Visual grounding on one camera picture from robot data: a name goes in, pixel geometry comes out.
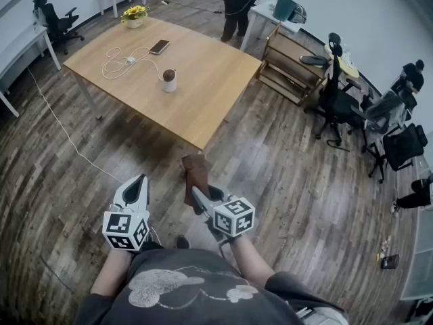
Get black office chair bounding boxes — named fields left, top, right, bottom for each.
left=367, top=123, right=429, bottom=184
left=304, top=32, right=368, bottom=148
left=32, top=0, right=85, bottom=56

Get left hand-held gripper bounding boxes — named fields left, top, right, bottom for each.
left=102, top=173, right=150, bottom=252

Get frosted glass partition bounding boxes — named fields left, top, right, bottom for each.
left=400, top=154, right=433, bottom=301

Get wooden shelf rack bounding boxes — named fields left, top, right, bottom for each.
left=256, top=22, right=331, bottom=108

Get teal waste bin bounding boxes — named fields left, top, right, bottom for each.
left=272, top=0, right=294, bottom=22

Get white camera with dark dome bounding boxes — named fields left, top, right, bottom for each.
left=161, top=68, right=179, bottom=94

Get black floor cable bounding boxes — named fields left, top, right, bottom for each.
left=167, top=0, right=223, bottom=15

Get sunflowers in white pot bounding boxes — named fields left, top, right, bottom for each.
left=120, top=5, right=150, bottom=30

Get grey bag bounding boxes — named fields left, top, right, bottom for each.
left=287, top=5, right=308, bottom=25

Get person's black shoe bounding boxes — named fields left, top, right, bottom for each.
left=173, top=234, right=191, bottom=251
left=144, top=226, right=164, bottom=250

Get small black box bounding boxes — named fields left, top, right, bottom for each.
left=380, top=253, right=401, bottom=270

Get plastic-wrapped office chair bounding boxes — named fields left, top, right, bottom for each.
left=351, top=89, right=412, bottom=155

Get yellow round table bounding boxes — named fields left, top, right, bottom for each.
left=323, top=42, right=361, bottom=79

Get person's light grey trousers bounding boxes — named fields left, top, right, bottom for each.
left=294, top=303, right=350, bottom=325

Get white looped cable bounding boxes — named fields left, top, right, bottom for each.
left=101, top=46, right=152, bottom=81

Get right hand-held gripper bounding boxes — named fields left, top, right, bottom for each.
left=191, top=184, right=256, bottom=246

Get grey metal table leg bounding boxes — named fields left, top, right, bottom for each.
left=70, top=70, right=104, bottom=121

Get person's left forearm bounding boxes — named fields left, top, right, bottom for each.
left=90, top=247, right=133, bottom=298

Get brown cloth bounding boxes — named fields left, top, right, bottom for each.
left=181, top=154, right=213, bottom=215

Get dark slipper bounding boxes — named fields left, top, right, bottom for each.
left=299, top=55, right=327, bottom=68

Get small white table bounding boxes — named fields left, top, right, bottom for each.
left=240, top=0, right=302, bottom=52

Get long white floor cable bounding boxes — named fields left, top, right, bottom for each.
left=26, top=67, right=124, bottom=184

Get person's dark grey printed t-shirt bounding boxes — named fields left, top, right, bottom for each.
left=72, top=248, right=349, bottom=325

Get black smartphone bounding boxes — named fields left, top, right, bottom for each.
left=148, top=39, right=171, bottom=56

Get small items cluster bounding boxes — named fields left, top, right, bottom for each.
left=374, top=234, right=392, bottom=260

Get person's right forearm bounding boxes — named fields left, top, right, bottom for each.
left=229, top=234, right=276, bottom=281

